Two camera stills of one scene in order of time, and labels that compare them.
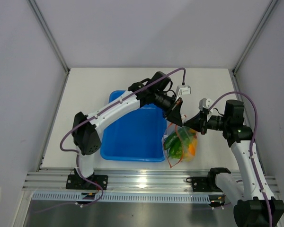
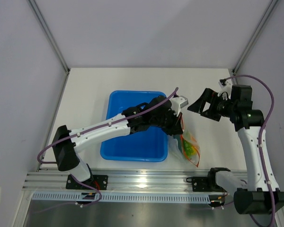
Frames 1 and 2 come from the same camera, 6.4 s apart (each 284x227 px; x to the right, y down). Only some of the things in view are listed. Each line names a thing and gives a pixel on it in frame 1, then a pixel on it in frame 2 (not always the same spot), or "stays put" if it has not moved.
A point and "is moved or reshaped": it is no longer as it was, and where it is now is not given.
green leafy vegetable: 186,135 → 187,148
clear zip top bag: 180,144 is moved or reshaped
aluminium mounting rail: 127,180 stays put
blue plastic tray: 137,136 stays put
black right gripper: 199,120 → 211,97
